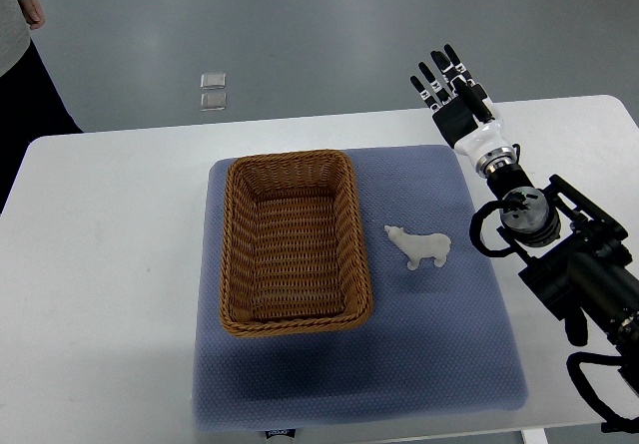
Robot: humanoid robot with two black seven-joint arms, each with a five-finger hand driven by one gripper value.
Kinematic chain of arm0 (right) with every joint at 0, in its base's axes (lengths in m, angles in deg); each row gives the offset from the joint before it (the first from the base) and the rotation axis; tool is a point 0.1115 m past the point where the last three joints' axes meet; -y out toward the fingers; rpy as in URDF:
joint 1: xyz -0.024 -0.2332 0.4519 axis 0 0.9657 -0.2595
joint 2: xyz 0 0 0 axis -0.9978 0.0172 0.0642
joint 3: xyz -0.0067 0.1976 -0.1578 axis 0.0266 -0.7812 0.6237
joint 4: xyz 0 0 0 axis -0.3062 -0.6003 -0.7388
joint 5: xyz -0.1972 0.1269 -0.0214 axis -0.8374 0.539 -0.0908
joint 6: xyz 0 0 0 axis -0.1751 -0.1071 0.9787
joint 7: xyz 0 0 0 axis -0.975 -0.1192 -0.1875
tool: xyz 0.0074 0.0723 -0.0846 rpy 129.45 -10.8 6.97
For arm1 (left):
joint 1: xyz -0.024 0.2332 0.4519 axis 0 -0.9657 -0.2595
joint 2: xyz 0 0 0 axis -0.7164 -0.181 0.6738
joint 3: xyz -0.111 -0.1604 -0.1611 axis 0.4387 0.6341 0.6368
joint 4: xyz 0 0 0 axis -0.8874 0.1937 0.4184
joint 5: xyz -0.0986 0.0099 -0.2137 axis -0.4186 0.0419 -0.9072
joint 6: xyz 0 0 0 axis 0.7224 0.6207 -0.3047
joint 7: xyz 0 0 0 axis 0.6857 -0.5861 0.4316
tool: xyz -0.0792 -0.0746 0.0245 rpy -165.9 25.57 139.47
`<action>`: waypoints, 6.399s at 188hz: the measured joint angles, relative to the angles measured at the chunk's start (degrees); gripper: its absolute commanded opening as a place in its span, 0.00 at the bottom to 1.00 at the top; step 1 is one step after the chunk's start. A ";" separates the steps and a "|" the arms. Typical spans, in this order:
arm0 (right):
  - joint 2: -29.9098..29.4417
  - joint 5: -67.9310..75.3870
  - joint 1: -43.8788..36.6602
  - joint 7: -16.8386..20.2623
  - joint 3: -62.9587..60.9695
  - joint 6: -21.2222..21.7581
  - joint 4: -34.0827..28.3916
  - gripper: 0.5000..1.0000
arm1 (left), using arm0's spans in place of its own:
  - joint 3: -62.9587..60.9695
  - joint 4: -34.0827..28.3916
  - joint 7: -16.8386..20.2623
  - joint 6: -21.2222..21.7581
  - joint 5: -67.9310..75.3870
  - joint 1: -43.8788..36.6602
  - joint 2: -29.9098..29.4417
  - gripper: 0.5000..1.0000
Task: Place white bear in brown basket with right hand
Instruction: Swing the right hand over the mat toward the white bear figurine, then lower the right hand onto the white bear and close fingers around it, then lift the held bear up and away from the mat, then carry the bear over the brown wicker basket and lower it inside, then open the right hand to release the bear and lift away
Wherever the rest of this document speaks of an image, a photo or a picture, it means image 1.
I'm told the blue quilted mat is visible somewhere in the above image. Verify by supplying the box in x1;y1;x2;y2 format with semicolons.
193;145;527;433

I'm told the brown wicker basket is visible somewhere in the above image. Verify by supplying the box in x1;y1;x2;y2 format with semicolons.
219;150;373;338

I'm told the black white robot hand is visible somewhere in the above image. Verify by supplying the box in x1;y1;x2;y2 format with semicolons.
410;44;519;179

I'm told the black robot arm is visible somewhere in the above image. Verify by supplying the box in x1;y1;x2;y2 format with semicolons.
469;146;638;433

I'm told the upper metal floor plate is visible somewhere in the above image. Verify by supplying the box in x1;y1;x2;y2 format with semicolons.
200;72;227;90

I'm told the lower metal floor plate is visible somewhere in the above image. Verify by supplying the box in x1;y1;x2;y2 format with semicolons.
200;91;227;111

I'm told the white bear figurine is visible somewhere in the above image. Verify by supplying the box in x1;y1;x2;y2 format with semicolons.
383;225;451;271

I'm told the metal floor plate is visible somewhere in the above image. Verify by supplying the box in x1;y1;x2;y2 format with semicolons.
200;72;227;90
200;91;227;111

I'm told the person in grey sweater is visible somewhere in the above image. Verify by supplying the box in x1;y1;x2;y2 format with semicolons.
0;0;85;135

